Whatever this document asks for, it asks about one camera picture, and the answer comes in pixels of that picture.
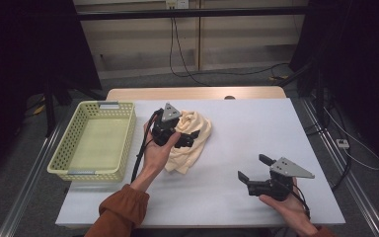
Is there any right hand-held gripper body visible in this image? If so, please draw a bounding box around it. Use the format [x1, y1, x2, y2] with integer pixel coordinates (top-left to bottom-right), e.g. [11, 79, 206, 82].
[246, 156, 316, 202]

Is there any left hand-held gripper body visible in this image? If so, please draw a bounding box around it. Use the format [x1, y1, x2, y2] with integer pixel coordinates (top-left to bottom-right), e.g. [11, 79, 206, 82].
[151, 102, 183, 147]

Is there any cream cloth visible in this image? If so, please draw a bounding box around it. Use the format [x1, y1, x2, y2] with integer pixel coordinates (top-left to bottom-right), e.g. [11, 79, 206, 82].
[163, 109, 213, 176]

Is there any pale green perforated plastic basket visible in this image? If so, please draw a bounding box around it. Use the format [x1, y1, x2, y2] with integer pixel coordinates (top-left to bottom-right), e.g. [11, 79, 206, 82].
[46, 100, 136, 183]

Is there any person's left hand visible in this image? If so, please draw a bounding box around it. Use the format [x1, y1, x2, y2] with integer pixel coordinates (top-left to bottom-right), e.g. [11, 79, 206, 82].
[142, 121, 182, 179]

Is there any person's right hand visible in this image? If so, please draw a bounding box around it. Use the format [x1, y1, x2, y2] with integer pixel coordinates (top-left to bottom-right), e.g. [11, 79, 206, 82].
[259, 177, 310, 228]

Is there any white table cover board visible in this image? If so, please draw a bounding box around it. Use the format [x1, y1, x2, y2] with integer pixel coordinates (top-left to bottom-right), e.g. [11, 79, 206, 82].
[54, 98, 346, 229]

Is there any wooden table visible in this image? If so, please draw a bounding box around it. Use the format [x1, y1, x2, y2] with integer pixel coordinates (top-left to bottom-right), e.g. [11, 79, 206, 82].
[106, 86, 287, 102]

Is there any white power strip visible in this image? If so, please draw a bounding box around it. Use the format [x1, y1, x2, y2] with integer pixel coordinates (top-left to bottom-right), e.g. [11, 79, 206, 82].
[335, 137, 350, 149]

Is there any black metal stand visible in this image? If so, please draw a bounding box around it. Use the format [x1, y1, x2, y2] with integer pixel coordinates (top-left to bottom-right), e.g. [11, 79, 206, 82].
[42, 77, 107, 138]
[277, 58, 330, 129]

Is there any black horizontal bar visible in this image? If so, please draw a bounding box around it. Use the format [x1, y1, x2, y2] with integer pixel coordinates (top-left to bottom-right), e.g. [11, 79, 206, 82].
[77, 5, 310, 22]

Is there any black curtain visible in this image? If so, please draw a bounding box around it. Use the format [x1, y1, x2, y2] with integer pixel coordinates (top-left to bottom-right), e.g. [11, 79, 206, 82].
[289, 0, 379, 169]
[0, 0, 103, 189]

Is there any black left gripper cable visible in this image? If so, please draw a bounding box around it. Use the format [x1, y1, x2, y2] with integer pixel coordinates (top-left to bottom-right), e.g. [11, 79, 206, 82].
[130, 108, 164, 184]

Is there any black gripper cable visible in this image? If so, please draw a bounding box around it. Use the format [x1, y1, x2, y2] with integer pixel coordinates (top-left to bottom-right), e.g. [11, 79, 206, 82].
[130, 108, 164, 184]
[282, 179, 311, 220]

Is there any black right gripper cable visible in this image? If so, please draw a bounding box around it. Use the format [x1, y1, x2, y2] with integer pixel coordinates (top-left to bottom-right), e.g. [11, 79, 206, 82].
[282, 179, 311, 220]

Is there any black floor cable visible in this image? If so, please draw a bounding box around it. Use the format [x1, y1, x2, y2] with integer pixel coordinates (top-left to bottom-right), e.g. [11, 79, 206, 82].
[330, 98, 353, 192]

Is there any white floor cable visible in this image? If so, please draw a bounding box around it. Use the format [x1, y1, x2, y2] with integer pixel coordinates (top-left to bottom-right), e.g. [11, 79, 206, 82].
[322, 105, 379, 172]

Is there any aluminium floor rail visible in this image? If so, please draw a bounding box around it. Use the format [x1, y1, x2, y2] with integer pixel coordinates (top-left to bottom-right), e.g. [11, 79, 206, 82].
[0, 121, 65, 237]
[300, 98, 379, 237]

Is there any black wall cable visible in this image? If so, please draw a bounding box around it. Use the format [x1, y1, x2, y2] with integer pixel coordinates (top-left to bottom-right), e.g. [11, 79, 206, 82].
[168, 8, 290, 79]
[172, 16, 211, 87]

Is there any white wall outlet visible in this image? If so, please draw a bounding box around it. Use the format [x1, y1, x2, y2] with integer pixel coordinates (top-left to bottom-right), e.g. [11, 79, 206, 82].
[165, 0, 190, 10]

